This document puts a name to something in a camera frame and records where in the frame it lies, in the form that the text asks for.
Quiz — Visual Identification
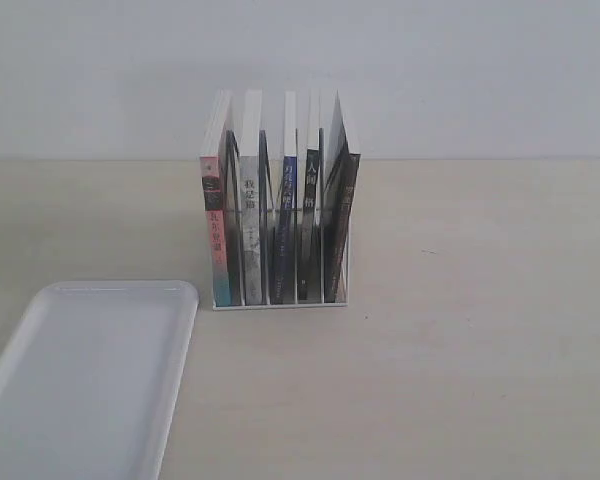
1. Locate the white wire book rack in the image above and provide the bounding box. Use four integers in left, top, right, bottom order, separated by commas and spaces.
213, 128, 351, 310

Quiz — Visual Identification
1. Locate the black spine thin book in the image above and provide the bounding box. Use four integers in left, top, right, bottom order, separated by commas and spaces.
298, 89, 321, 301

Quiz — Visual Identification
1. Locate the grey white cat book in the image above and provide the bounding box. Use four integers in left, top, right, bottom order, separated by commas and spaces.
239, 90, 263, 305

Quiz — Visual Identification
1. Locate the blue moon cover book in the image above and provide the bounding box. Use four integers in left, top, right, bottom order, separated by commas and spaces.
272, 91, 297, 304

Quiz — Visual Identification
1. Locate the pink red spine book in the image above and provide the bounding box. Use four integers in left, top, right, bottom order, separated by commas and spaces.
199, 90, 232, 307

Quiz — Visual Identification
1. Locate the white plastic tray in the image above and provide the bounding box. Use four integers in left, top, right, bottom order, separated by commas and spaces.
0, 280, 199, 479

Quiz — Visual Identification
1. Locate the dark brown gold book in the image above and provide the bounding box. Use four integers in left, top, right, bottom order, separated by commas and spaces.
322, 91, 361, 303

